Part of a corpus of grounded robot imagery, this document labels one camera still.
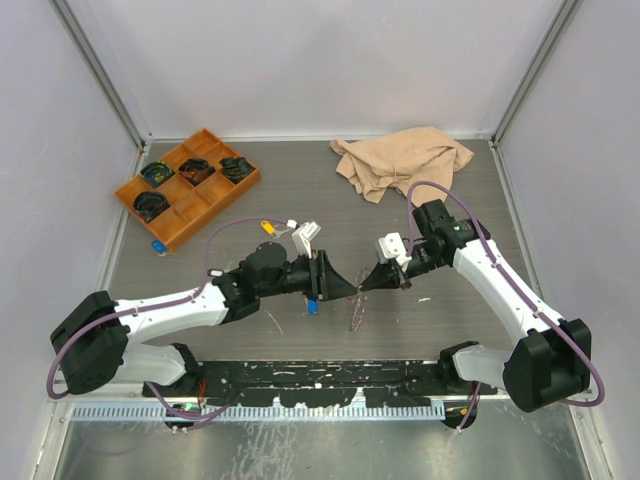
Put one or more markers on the blue tag key by tray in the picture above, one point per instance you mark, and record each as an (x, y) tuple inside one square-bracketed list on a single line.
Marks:
[(159, 247)]

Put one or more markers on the beige crumpled cloth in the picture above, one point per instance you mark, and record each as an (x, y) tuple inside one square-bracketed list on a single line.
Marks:
[(396, 161)]

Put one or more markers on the blue tag key centre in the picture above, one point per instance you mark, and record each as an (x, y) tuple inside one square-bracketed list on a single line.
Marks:
[(312, 307)]

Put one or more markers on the perforated metal cable rail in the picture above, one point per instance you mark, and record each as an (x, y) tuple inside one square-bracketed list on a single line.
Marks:
[(356, 411)]

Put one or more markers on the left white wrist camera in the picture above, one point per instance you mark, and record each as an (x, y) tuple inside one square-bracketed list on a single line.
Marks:
[(303, 236)]

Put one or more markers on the dark coiled item top right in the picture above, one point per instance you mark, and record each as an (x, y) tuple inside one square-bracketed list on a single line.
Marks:
[(236, 169)]

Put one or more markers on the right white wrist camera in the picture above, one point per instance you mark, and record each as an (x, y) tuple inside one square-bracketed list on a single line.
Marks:
[(391, 247)]

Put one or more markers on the dark coiled item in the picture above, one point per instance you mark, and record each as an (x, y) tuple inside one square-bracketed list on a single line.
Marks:
[(196, 170), (156, 173), (150, 204), (236, 169)]

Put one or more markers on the orange compartment tray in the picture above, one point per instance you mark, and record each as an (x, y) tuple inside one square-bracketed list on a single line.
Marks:
[(191, 207)]

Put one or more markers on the dark coiled item top middle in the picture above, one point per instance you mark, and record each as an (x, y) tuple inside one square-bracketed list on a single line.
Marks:
[(196, 170)]

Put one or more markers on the black tag key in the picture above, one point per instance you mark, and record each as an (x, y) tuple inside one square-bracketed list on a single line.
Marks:
[(212, 273)]

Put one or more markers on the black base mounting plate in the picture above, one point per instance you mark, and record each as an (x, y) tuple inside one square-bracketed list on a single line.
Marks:
[(389, 383)]

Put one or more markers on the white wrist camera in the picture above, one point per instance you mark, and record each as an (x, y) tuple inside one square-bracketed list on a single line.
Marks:
[(303, 236), (391, 247)]

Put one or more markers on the large metal keyring strip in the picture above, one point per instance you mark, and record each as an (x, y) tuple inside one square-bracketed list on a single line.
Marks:
[(359, 306)]

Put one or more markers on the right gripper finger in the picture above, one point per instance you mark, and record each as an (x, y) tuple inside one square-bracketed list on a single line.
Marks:
[(375, 283), (383, 274)]

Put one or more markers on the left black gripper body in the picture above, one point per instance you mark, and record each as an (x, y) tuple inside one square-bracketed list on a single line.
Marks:
[(313, 274)]

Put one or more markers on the dark coiled item bottom left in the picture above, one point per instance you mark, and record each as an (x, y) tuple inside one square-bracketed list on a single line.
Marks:
[(150, 204)]

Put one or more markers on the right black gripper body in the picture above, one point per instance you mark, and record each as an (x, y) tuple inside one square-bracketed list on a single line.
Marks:
[(415, 267)]

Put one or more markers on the yellow tag key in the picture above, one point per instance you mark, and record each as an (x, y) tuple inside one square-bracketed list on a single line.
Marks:
[(272, 230)]

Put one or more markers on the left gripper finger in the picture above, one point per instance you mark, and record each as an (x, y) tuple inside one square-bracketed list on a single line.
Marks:
[(331, 279), (336, 292)]

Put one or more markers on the dark coiled item top left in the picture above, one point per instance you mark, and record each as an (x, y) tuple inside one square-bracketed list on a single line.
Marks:
[(156, 173)]

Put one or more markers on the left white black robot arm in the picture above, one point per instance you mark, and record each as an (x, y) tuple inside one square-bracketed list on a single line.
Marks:
[(104, 340)]

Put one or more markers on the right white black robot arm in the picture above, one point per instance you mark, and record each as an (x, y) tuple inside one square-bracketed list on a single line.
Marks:
[(548, 361)]

